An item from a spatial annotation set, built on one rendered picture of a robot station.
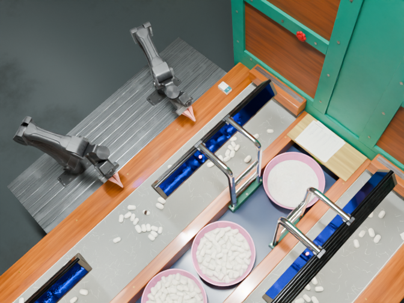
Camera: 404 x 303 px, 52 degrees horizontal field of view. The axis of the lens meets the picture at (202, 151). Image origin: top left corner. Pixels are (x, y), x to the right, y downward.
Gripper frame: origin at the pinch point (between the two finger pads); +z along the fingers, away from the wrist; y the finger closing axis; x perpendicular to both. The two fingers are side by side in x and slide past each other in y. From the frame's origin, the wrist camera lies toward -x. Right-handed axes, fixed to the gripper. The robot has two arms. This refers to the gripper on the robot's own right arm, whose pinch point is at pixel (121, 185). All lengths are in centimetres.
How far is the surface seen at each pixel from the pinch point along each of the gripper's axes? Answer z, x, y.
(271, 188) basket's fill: 42, -19, 47
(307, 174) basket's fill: 48, -24, 63
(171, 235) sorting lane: 29.2, -9.6, 0.9
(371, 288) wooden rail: 82, -58, 42
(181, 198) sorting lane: 22.1, -3.7, 15.7
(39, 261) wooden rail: 3.1, 9.4, -47.0
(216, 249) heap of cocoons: 43.7, -19.9, 10.4
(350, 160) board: 52, -34, 79
